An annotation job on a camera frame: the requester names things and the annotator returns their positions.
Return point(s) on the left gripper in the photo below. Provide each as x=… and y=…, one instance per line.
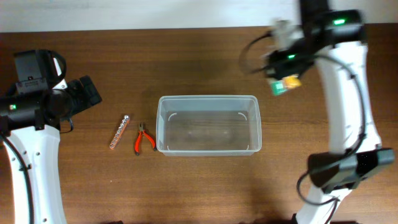
x=84, y=101

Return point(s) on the clear plastic container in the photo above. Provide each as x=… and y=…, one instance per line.
x=208, y=125

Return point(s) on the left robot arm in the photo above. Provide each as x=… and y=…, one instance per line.
x=31, y=115

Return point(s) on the orange handled pliers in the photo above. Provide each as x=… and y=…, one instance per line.
x=143, y=133

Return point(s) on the clear pack coloured plugs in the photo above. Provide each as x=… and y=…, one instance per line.
x=279, y=87

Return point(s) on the orange socket rail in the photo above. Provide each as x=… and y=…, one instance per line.
x=119, y=132

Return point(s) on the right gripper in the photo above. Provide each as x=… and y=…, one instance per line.
x=275, y=68

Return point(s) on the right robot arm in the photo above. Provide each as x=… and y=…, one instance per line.
x=335, y=42

